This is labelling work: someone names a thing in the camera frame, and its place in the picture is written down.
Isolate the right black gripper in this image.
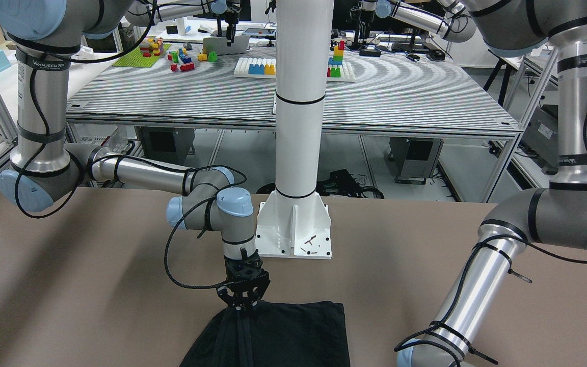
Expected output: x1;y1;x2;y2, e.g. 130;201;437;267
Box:
216;257;271;319

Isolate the black graphic t-shirt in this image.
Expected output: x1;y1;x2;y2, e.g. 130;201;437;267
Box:
181;301;351;366

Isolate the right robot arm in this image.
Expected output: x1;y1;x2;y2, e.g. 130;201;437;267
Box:
0;1;270;316

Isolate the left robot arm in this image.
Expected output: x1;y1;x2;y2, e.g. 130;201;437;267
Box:
394;1;587;366

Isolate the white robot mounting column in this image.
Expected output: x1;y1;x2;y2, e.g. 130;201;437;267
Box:
255;1;334;259

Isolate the white block tray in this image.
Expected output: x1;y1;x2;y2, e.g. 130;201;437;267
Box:
233;56;357;82

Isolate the green lego baseplate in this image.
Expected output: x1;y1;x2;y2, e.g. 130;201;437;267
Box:
112;38;171;68

